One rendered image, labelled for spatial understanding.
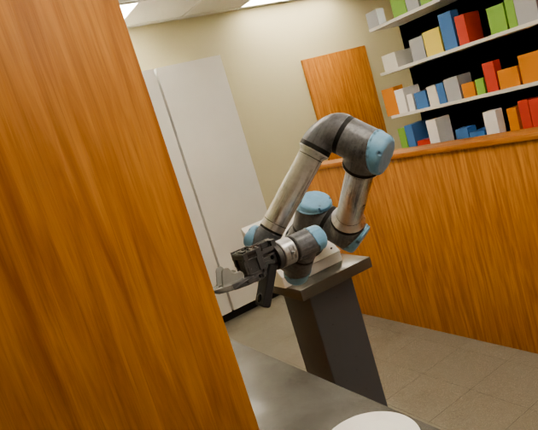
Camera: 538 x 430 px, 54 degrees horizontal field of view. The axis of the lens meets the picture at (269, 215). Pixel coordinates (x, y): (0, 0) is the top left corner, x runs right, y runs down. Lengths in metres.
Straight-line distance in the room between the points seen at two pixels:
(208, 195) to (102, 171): 3.58
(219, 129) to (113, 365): 3.76
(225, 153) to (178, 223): 3.64
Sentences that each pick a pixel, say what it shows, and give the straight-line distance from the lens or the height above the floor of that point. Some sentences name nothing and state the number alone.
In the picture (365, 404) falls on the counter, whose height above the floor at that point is 0.94.
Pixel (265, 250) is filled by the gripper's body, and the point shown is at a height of 1.20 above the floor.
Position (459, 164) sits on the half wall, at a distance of 2.89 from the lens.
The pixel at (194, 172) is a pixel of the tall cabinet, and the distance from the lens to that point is 4.41.
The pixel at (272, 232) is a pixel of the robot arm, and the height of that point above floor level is 1.20.
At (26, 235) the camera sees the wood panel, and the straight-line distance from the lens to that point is 0.86.
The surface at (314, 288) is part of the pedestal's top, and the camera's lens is 1.84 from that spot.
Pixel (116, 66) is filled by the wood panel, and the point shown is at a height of 1.66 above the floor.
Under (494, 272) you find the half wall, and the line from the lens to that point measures 3.00.
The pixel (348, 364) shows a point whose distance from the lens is 2.06.
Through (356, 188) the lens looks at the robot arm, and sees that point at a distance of 1.59.
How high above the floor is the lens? 1.50
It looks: 9 degrees down
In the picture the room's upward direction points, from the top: 17 degrees counter-clockwise
